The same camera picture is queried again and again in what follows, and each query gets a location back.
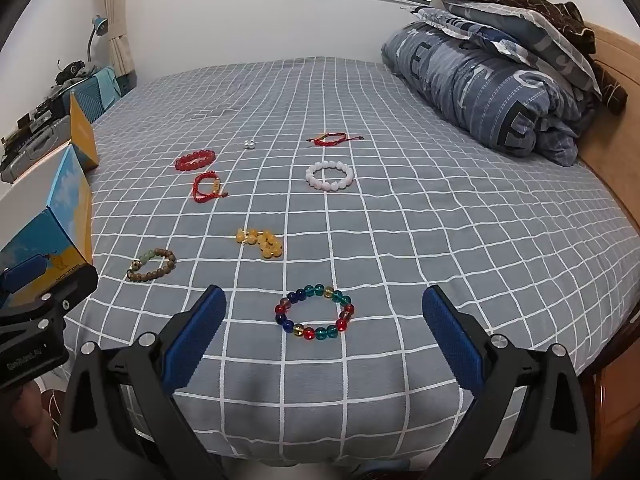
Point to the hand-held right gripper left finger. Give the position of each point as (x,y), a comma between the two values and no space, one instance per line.
(200,340)

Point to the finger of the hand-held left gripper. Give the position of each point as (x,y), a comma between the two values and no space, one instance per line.
(22,272)

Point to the grey lined pillow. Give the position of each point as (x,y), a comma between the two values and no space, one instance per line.
(545,35)

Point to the wooden bed frame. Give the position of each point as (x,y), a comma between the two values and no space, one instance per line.
(615,55)

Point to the folded grey blue duvet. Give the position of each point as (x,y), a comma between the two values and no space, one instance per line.
(475,90)

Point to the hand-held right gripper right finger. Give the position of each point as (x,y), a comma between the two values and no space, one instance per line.
(450,340)

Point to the yellow cardboard box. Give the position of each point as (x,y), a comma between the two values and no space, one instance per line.
(82,135)

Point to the blue desk lamp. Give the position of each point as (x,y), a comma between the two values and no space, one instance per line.
(98,24)

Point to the grey cloth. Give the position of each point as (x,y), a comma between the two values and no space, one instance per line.
(90,67)

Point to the grey checked bed sheet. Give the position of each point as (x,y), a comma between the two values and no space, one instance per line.
(400,240)

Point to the person's left hand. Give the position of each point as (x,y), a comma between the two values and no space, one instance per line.
(30,410)

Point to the blue white patterned pillow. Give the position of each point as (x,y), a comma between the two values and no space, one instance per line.
(450,20)

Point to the beige curtain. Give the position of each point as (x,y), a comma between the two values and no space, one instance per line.
(117,10)

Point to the teal towel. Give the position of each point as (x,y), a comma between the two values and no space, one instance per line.
(107,85)

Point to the blue cloud print box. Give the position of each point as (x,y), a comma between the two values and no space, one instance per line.
(65,205)

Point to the brown blanket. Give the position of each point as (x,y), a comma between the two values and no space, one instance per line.
(550,7)

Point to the grey cassette radio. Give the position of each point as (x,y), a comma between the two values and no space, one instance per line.
(30,152)

